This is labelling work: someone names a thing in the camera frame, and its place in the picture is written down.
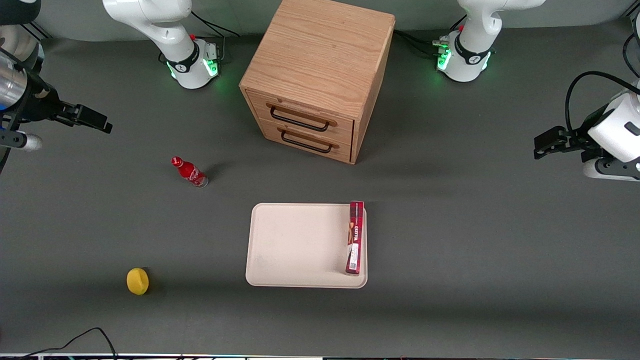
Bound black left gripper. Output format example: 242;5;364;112
533;102;617;160

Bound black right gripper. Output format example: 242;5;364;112
17;79;114;135

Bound red coke bottle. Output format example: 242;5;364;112
171;156;209;189

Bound beige plastic tray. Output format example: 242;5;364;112
245;202;369;289

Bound yellow lemon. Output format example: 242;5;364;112
126;267;150;296

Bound wooden drawer front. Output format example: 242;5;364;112
259;120;354;164
246;91;355;147

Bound red cookie box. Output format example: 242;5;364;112
345;200;365;276

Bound wooden drawer cabinet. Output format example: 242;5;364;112
239;0;396;165

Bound black looped gripper cable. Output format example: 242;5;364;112
565;70;640;134

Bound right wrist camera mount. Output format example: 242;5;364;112
0;129;44;152

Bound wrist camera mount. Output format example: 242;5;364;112
582;156;640;181
0;129;44;152

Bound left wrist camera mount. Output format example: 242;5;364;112
582;156;640;181

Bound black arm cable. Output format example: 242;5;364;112
622;14;640;79

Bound right arm base black cables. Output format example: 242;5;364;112
190;10;241;64

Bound arm base black cables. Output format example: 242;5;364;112
393;29;451;59
190;10;241;64

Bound left arm base black cables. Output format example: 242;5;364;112
393;29;451;59

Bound thin black table cable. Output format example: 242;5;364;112
15;327;119;360

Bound black wire drawer handle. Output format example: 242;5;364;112
266;102;338;134
276;126;340;155

